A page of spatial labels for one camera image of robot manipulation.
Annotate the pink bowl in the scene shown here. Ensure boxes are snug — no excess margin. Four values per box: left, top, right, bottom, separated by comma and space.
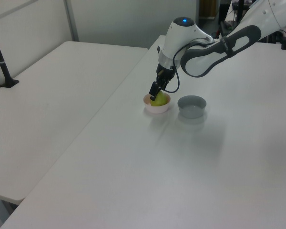
143, 93, 171, 115

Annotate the grey bowl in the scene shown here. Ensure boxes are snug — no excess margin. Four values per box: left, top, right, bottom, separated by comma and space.
177, 95, 207, 119

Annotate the grey metal partition post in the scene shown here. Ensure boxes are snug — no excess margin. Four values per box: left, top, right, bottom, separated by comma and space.
63, 0, 80, 42

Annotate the green pear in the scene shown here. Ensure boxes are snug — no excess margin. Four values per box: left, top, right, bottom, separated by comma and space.
150, 92, 169, 107

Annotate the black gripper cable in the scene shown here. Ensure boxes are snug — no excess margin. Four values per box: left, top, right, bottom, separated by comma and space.
164, 42, 212, 94

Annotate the brown cardboard panel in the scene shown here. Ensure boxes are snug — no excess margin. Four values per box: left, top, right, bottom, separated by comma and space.
198, 0, 218, 18

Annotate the black pole with foot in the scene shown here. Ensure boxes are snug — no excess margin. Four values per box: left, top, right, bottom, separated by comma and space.
0, 21, 20, 89

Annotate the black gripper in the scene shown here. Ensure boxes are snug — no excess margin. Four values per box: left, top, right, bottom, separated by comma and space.
148, 63, 175, 101

